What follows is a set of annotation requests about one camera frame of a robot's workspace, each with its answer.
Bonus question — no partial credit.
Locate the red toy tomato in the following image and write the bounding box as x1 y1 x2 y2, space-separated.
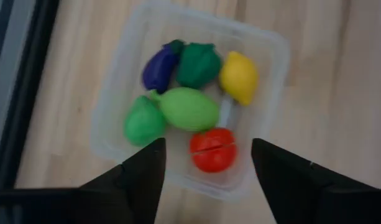
189 127 238 174

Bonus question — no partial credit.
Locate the green toy pear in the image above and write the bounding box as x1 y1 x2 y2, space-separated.
124 95 167 147

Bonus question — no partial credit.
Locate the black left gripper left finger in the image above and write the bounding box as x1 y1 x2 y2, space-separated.
80 138 167 224

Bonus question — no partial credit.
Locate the black table edge rail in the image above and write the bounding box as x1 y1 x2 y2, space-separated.
0 0 60 191

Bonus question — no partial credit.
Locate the light green toy lime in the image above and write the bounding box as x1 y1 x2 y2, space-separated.
149 86 221 133

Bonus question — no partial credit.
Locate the yellow toy lemon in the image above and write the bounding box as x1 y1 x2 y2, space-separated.
219 50 260 107

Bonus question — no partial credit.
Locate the dark green toy bell pepper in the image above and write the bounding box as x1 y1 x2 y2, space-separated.
176 42 223 90

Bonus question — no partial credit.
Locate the purple toy eggplant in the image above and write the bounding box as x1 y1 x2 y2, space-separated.
141 39 186 95

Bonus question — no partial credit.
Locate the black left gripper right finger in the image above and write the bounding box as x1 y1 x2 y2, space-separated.
251 138 381 224

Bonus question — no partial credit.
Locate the clear plastic container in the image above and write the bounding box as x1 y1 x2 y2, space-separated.
90 0 291 203

